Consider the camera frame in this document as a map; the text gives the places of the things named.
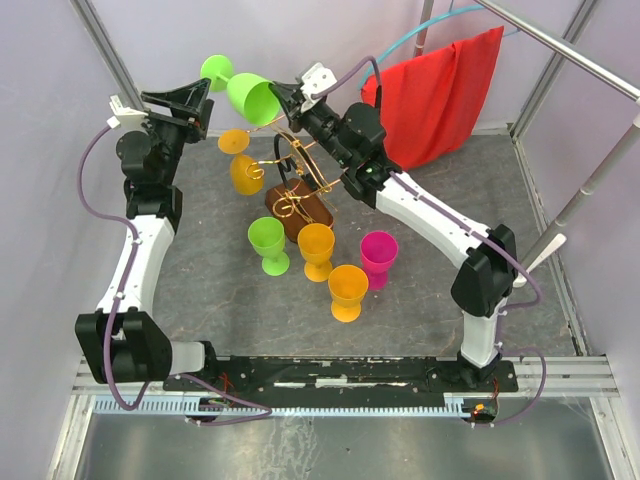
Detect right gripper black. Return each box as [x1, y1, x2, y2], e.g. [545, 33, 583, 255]
[268, 81, 351, 168]

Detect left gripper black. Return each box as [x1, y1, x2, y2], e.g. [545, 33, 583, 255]
[141, 79, 214, 185]

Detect green wine glass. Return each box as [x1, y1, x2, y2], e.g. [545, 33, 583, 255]
[247, 217, 290, 277]
[200, 54, 281, 127]

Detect orange wine glass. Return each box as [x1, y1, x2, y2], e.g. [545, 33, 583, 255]
[218, 129, 264, 196]
[297, 223, 335, 283]
[328, 264, 369, 323]

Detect gold wine glass rack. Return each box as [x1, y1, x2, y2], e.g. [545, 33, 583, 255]
[234, 116, 338, 241]

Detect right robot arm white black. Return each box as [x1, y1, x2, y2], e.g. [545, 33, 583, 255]
[269, 82, 517, 391]

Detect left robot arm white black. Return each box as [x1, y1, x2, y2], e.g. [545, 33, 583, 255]
[75, 79, 221, 390]

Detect magenta wine glass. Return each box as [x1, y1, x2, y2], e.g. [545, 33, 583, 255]
[360, 231, 399, 291]

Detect orange wine glass front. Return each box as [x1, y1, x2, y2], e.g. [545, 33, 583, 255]
[328, 264, 369, 323]

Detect red cloth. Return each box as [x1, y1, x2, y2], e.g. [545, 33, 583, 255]
[381, 27, 504, 170]

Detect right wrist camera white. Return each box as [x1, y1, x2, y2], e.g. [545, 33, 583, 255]
[300, 62, 337, 99]

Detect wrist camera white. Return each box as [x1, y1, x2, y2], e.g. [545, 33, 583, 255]
[107, 95, 148, 130]
[300, 62, 337, 99]

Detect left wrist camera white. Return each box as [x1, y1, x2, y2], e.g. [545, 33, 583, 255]
[107, 95, 148, 130]

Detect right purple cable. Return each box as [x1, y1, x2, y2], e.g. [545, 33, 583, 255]
[312, 55, 551, 427]

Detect teal hose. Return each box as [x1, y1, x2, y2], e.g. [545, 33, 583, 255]
[355, 0, 521, 89]

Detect metal clothes rail stand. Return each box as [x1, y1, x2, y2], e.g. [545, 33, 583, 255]
[509, 0, 640, 289]

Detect white cable duct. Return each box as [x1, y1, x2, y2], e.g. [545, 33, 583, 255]
[94, 390, 499, 419]

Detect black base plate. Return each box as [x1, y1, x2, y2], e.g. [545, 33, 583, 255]
[194, 356, 518, 409]

